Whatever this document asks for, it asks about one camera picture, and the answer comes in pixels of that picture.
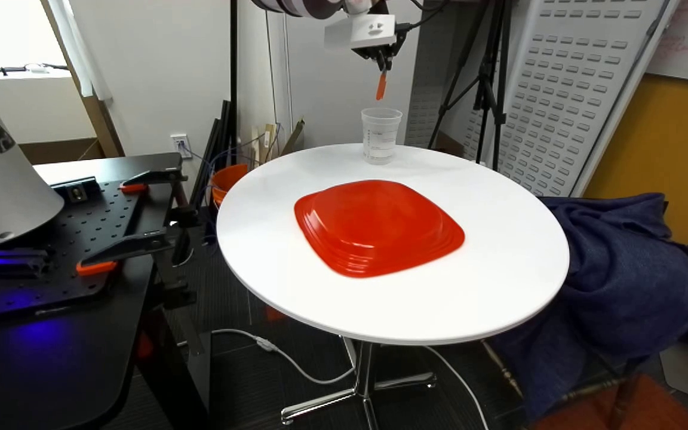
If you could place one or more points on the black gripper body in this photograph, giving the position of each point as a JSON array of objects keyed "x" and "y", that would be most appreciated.
[{"x": 370, "y": 51}]

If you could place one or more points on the orange marker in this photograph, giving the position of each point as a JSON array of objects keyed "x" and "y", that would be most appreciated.
[{"x": 380, "y": 88}]

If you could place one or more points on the clear plastic cup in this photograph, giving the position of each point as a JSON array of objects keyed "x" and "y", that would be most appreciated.
[{"x": 380, "y": 136}]

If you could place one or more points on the black tripod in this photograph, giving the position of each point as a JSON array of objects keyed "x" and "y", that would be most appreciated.
[{"x": 486, "y": 88}]

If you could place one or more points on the bundle of wooden sticks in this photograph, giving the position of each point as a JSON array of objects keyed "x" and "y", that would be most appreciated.
[{"x": 268, "y": 145}]

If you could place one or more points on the red square plate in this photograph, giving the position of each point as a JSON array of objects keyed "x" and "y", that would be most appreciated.
[{"x": 376, "y": 228}]

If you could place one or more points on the black leaning boards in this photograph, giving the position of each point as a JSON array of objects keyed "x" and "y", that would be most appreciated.
[{"x": 215, "y": 152}]

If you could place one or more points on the orange bucket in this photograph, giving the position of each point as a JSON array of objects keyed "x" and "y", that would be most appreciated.
[{"x": 227, "y": 187}]

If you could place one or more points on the white pegboard panel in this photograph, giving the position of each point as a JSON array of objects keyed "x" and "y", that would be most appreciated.
[{"x": 584, "y": 88}]

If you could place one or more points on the black perforated breadboard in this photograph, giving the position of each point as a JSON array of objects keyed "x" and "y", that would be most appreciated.
[{"x": 96, "y": 231}]

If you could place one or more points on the navy blue blanket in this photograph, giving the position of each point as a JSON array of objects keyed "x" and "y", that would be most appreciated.
[{"x": 631, "y": 288}]

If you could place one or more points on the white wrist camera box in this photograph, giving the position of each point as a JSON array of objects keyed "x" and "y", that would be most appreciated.
[{"x": 360, "y": 29}]

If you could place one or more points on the white wall outlet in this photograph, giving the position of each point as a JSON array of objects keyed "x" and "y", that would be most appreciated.
[{"x": 179, "y": 146}]

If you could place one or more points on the metal table pedestal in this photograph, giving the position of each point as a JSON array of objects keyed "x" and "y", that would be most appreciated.
[{"x": 363, "y": 384}]

